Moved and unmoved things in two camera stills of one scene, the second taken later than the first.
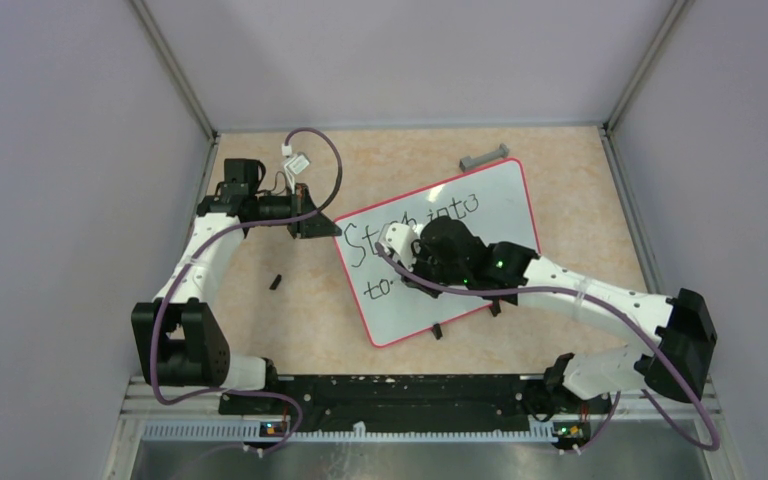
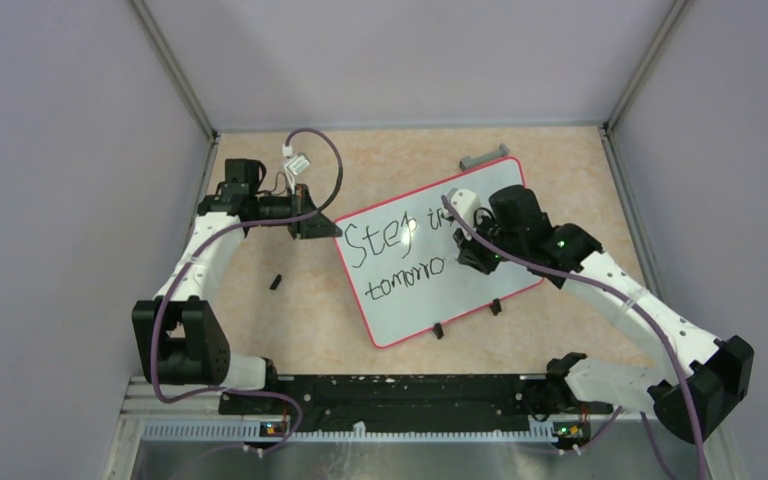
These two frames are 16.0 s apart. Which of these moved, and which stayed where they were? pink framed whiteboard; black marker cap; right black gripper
Moved: right black gripper
Stayed: pink framed whiteboard; black marker cap
